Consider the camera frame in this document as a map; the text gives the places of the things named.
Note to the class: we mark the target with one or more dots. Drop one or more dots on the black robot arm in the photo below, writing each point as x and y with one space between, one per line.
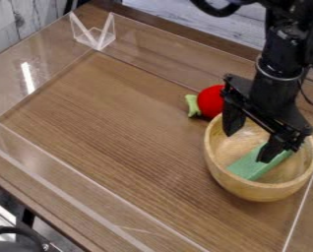
286 57

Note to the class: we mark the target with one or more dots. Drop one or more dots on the black table leg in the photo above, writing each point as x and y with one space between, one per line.
28 218

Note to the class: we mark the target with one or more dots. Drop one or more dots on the brown wooden bowl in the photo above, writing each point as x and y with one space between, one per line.
280 183

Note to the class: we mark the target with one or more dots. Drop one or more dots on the green rectangular block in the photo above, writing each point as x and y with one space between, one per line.
250 169

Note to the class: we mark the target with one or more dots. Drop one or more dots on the clear acrylic corner bracket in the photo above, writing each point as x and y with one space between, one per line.
94 37

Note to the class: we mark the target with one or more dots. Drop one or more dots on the clear acrylic tray wall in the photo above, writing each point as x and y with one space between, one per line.
87 210

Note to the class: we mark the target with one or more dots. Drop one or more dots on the black device under table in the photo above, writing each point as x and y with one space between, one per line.
23 240

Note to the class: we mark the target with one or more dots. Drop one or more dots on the red plush tomato toy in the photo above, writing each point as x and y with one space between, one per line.
206 103

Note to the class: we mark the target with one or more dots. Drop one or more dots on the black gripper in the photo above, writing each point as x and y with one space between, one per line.
266 100

